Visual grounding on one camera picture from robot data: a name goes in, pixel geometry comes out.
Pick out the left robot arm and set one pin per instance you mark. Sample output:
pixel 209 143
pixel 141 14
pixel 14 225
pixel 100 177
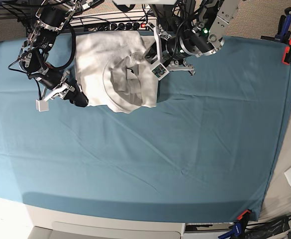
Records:
pixel 198 33

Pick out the blue clamp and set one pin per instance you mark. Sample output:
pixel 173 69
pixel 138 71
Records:
pixel 283 33
pixel 236 232

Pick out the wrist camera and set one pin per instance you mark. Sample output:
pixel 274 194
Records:
pixel 42 106
pixel 159 70

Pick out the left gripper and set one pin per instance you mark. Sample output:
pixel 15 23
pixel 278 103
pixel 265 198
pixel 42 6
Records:
pixel 169 50

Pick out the blue clamp bottom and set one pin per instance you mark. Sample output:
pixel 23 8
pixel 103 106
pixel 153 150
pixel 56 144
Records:
pixel 236 232

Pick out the orange black clamp bottom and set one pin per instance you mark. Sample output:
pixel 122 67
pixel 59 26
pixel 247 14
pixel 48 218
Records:
pixel 244 216

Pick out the black power strip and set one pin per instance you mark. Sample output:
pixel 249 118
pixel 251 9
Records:
pixel 112 26

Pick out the blue clamp top right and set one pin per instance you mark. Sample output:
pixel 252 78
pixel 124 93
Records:
pixel 283 33

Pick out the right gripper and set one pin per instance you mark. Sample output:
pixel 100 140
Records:
pixel 59 86

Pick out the teal table cloth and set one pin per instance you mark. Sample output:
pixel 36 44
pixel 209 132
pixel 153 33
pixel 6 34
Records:
pixel 206 153

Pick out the white drawer cabinet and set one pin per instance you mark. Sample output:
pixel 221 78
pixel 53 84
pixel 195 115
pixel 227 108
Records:
pixel 102 227

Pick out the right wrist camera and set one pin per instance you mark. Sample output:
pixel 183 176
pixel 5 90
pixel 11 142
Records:
pixel 42 106

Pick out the white T-shirt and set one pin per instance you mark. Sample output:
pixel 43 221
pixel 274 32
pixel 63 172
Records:
pixel 112 71

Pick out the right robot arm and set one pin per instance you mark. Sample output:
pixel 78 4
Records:
pixel 52 18

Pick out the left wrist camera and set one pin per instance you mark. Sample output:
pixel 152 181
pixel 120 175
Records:
pixel 159 70

